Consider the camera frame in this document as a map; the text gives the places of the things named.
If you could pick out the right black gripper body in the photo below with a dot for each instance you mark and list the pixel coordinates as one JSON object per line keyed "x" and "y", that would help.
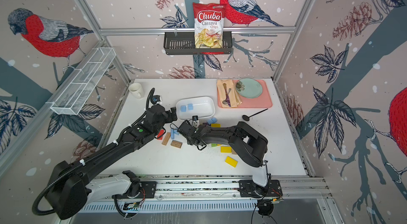
{"x": 189, "y": 143}

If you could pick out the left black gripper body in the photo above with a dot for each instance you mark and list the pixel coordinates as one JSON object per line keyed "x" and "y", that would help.
{"x": 161, "y": 126}

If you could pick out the blue block pair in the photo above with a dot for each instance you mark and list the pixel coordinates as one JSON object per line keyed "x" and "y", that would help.
{"x": 174, "y": 132}

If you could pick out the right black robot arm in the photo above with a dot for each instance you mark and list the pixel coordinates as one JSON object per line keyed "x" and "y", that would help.
{"x": 249, "y": 144}

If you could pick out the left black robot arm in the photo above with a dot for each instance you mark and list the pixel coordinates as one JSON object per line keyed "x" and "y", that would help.
{"x": 72, "y": 186}

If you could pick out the blue blocks top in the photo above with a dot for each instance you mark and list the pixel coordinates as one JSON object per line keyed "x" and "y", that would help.
{"x": 212, "y": 120}

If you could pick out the red block left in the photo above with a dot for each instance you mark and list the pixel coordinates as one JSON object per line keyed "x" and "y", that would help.
{"x": 161, "y": 134}

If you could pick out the brown wooden block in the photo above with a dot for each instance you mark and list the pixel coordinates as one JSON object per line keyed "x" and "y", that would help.
{"x": 176, "y": 144}

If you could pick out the long wooden block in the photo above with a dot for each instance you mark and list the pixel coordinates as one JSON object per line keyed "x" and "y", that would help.
{"x": 166, "y": 139}

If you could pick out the yellow block top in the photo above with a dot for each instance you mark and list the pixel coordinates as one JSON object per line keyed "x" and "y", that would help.
{"x": 215, "y": 125}

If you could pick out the yellow block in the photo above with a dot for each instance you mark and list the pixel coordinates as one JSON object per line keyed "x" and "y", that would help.
{"x": 230, "y": 161}
{"x": 225, "y": 149}
{"x": 215, "y": 125}

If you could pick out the white ceramic serving dish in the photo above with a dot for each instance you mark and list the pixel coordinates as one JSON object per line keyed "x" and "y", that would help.
{"x": 203, "y": 107}

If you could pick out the white ceramic mug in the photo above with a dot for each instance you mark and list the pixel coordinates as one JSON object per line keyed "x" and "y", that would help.
{"x": 136, "y": 90}

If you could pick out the yellow block middle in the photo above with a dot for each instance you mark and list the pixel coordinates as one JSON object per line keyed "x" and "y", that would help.
{"x": 225, "y": 149}

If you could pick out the metal spoon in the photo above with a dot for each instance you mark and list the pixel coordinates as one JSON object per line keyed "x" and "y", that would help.
{"x": 226, "y": 101}

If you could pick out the yellow block front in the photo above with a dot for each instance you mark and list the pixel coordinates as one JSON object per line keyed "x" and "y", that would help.
{"x": 230, "y": 161}

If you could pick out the beige cloth napkin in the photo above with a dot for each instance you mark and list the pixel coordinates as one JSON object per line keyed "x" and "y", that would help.
{"x": 234, "y": 96}

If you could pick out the black ladle spoon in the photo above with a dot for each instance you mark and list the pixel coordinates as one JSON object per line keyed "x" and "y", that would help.
{"x": 247, "y": 118}

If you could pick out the green ceramic plate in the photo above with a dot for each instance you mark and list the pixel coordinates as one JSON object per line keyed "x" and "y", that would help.
{"x": 249, "y": 88}

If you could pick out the pink plastic tray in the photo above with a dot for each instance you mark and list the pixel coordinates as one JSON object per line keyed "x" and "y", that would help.
{"x": 263, "y": 101}

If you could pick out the Chuba cassava chips bag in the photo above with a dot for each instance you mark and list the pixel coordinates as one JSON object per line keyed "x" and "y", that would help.
{"x": 209, "y": 25}

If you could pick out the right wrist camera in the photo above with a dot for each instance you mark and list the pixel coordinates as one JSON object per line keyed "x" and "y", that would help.
{"x": 195, "y": 121}

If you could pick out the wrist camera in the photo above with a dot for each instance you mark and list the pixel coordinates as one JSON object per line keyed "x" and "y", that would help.
{"x": 156, "y": 99}
{"x": 195, "y": 121}

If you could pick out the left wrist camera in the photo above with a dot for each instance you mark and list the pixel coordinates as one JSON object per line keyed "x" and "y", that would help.
{"x": 156, "y": 99}

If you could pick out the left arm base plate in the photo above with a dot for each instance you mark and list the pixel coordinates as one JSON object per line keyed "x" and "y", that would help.
{"x": 147, "y": 190}

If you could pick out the black wall basket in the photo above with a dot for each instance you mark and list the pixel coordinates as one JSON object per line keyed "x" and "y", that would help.
{"x": 183, "y": 43}

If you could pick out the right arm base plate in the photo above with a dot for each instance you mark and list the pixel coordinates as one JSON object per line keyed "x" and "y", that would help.
{"x": 248, "y": 189}

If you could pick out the white wire wall basket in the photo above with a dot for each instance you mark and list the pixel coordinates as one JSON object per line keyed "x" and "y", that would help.
{"x": 85, "y": 80}

